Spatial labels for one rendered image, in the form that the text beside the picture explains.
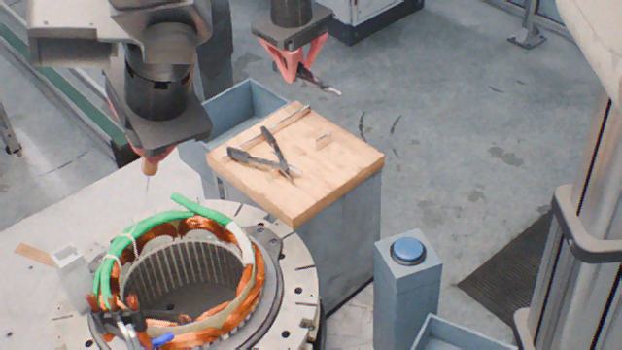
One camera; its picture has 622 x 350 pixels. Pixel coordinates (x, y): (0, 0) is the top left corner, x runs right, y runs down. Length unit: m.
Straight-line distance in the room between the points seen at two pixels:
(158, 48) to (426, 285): 0.61
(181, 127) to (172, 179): 0.88
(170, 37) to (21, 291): 0.97
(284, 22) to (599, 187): 0.45
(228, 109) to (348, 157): 0.27
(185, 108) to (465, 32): 2.83
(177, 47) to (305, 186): 0.57
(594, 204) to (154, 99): 0.48
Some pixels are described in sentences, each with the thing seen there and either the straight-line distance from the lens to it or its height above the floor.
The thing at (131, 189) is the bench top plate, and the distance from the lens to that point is 1.53.
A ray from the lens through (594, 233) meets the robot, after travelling 0.86.
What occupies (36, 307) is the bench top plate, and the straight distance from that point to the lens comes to 1.38.
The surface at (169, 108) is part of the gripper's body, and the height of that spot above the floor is 1.42.
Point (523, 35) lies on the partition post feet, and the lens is 3.36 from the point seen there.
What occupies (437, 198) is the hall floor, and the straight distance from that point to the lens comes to 2.56.
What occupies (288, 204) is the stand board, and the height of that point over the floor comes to 1.06.
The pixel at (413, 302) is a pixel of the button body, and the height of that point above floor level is 0.97.
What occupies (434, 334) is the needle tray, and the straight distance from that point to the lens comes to 0.93.
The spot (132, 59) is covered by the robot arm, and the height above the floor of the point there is 1.47.
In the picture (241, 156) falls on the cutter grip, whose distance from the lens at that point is 1.07.
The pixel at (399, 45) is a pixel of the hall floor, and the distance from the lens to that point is 3.32.
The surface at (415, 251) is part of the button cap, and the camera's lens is 0.99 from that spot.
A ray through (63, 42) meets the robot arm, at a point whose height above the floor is 1.51.
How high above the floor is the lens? 1.79
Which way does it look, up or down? 42 degrees down
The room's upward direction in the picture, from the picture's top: 4 degrees counter-clockwise
